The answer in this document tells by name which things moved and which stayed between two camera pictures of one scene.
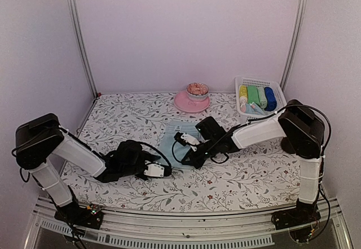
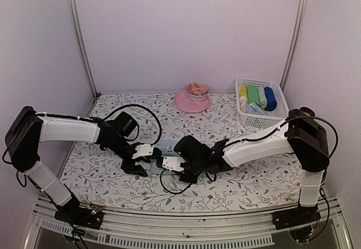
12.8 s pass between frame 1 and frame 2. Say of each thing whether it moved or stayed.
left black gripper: moved
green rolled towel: stayed
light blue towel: moved
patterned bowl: stayed
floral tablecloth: stayed
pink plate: stayed
